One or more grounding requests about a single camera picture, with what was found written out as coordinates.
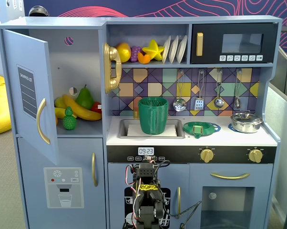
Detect blue oven door with window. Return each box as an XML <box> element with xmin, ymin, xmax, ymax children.
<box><xmin>188</xmin><ymin>163</ymin><xmax>274</xmax><ymax>229</ymax></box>

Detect yellow toy lemon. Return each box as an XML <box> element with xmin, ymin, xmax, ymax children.
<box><xmin>54</xmin><ymin>96</ymin><xmax>68</xmax><ymax>109</ymax></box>

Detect yellow bean bag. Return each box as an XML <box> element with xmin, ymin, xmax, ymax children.
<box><xmin>0</xmin><ymin>75</ymin><xmax>12</xmax><ymax>136</ymax></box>

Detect blue dishwasher door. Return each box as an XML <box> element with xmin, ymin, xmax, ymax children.
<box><xmin>107</xmin><ymin>163</ymin><xmax>190</xmax><ymax>229</ymax></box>

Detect red toy pepper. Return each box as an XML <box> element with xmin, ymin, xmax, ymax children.
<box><xmin>90</xmin><ymin>101</ymin><xmax>103</xmax><ymax>114</ymax></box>

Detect blue door with shopping list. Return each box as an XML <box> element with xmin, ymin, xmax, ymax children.
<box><xmin>1</xmin><ymin>29</ymin><xmax>60</xmax><ymax>166</ymax></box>

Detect metal toy ladle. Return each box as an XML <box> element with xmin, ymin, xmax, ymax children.
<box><xmin>214</xmin><ymin>69</ymin><xmax>225</xmax><ymax>108</ymax></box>

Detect blue wooden toy kitchen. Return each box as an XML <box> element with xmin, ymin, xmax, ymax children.
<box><xmin>0</xmin><ymin>15</ymin><xmax>283</xmax><ymax>229</ymax></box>

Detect green toy pear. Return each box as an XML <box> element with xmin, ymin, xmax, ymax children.
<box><xmin>75</xmin><ymin>84</ymin><xmax>95</xmax><ymax>111</ymax></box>

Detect black helmet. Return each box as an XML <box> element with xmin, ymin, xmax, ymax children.
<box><xmin>29</xmin><ymin>6</ymin><xmax>50</xmax><ymax>17</ymax></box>

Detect silver toy pot with lid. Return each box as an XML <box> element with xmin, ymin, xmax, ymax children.
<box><xmin>230</xmin><ymin>110</ymin><xmax>264</xmax><ymax>133</ymax></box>

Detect blue fridge door with dispenser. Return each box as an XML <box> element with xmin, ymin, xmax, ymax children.
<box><xmin>16</xmin><ymin>137</ymin><xmax>107</xmax><ymax>229</ymax></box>

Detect small yellow toy banana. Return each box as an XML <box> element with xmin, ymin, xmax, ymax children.
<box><xmin>54</xmin><ymin>107</ymin><xmax>78</xmax><ymax>119</ymax></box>

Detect gold toy telephone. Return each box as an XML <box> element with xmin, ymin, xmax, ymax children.
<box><xmin>103</xmin><ymin>42</ymin><xmax>123</xmax><ymax>94</ymax></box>

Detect black toy microwave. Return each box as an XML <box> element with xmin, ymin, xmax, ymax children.
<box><xmin>190</xmin><ymin>22</ymin><xmax>279</xmax><ymax>64</ymax></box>

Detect orange toy slice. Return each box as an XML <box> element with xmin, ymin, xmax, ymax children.
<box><xmin>137</xmin><ymin>51</ymin><xmax>151</xmax><ymax>64</ymax></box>

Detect yellow red toy mango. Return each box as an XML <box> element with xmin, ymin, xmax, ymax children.
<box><xmin>116</xmin><ymin>42</ymin><xmax>132</xmax><ymax>63</ymax></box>

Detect black cable with plug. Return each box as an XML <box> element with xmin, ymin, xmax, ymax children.
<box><xmin>162</xmin><ymin>200</ymin><xmax>203</xmax><ymax>227</ymax></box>

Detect white toy plate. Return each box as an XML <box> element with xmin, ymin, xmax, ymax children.
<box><xmin>168</xmin><ymin>35</ymin><xmax>179</xmax><ymax>64</ymax></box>
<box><xmin>162</xmin><ymin>35</ymin><xmax>172</xmax><ymax>64</ymax></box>
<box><xmin>176</xmin><ymin>35</ymin><xmax>188</xmax><ymax>64</ymax></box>

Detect yellow toy starfruit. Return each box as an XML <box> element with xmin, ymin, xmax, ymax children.
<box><xmin>142</xmin><ymin>39</ymin><xmax>165</xmax><ymax>61</ymax></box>

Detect green round lid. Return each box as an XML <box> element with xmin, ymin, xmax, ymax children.
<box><xmin>183</xmin><ymin>121</ymin><xmax>218</xmax><ymax>139</ymax></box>

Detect metal toy spatula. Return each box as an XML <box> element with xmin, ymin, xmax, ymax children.
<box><xmin>194</xmin><ymin>69</ymin><xmax>205</xmax><ymax>111</ymax></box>

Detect grey toy sink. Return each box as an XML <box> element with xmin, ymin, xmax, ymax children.
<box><xmin>117</xmin><ymin>118</ymin><xmax>186</xmax><ymax>139</ymax></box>

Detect large yellow toy banana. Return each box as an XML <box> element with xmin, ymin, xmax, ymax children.
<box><xmin>62</xmin><ymin>94</ymin><xmax>103</xmax><ymax>121</ymax></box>

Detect green toy pineapple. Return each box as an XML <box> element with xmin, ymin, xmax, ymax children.
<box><xmin>62</xmin><ymin>106</ymin><xmax>77</xmax><ymax>131</ymax></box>

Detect purple toy grapes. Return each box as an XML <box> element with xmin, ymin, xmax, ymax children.
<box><xmin>130</xmin><ymin>45</ymin><xmax>143</xmax><ymax>63</ymax></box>

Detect gold stove knob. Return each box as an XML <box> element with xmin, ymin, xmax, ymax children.
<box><xmin>248</xmin><ymin>148</ymin><xmax>262</xmax><ymax>164</ymax></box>
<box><xmin>200</xmin><ymin>147</ymin><xmax>215</xmax><ymax>164</ymax></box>

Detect metal toy spoon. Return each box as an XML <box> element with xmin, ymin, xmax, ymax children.
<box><xmin>234</xmin><ymin>68</ymin><xmax>243</xmax><ymax>108</ymax></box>

